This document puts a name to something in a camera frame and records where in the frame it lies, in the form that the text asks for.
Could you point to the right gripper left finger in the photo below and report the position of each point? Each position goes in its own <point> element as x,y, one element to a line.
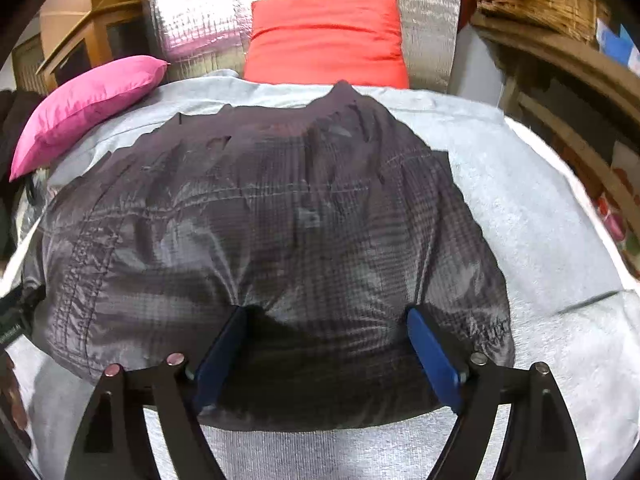
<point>112,441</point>

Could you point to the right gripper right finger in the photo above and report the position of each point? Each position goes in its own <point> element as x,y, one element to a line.
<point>540,441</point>

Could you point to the silver foil insulation mat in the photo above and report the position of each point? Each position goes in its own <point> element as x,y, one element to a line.
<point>197,37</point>

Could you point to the wooden shelf unit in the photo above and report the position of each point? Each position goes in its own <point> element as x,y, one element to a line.
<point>585,106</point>

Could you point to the black quilted jacket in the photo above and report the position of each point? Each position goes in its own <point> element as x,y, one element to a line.
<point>328,221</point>

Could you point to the wooden cabinet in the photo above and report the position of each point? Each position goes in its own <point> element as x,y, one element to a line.
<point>74,36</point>

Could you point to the red-orange cushion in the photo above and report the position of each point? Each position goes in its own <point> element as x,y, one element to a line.
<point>325,41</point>

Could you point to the pink pillow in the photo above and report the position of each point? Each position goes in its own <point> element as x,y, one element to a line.
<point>74,108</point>

